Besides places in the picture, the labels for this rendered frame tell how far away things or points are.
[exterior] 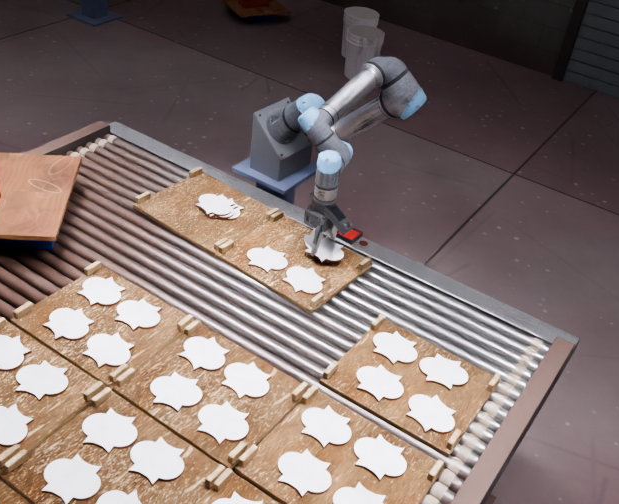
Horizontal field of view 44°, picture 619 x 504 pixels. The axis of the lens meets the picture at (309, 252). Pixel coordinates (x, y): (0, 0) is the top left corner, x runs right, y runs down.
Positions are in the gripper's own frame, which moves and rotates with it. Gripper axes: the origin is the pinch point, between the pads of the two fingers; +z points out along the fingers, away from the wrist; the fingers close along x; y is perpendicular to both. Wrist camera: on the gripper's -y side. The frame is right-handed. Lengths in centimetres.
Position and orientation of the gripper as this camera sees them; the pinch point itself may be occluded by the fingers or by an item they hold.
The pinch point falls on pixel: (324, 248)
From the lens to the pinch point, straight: 259.8
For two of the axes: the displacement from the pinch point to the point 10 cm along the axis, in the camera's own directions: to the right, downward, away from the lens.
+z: -0.9, 8.1, 5.8
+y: -7.8, -4.2, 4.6
